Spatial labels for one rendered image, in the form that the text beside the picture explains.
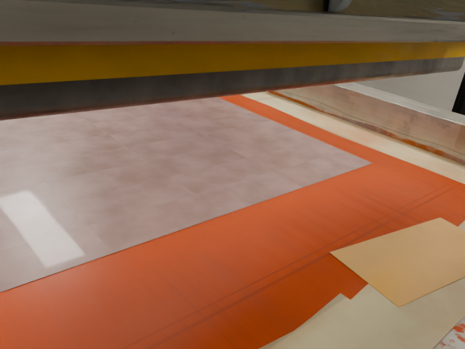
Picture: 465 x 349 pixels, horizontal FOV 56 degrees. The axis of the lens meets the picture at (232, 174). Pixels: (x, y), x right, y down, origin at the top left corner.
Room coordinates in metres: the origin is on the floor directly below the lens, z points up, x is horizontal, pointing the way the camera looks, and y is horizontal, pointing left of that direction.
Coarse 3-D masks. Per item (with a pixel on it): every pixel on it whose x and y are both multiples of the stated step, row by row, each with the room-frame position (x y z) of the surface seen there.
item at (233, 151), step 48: (240, 96) 0.52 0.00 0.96; (144, 144) 0.33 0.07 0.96; (192, 144) 0.34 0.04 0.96; (240, 144) 0.36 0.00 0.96; (288, 144) 0.37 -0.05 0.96; (336, 144) 0.39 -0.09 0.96; (240, 192) 0.27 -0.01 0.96; (288, 192) 0.28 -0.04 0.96; (336, 192) 0.29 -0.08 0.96; (384, 192) 0.30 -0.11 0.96; (432, 192) 0.31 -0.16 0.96; (288, 240) 0.21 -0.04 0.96; (336, 240) 0.22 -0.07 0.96; (336, 288) 0.18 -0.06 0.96
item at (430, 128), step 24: (288, 96) 0.54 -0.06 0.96; (312, 96) 0.51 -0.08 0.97; (336, 96) 0.49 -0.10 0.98; (360, 96) 0.47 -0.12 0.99; (384, 96) 0.46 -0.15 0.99; (360, 120) 0.46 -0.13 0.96; (384, 120) 0.44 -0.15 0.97; (408, 120) 0.43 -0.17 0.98; (432, 120) 0.41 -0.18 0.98; (456, 120) 0.40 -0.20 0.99; (432, 144) 0.40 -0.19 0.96; (456, 144) 0.39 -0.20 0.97; (456, 336) 0.11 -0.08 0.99
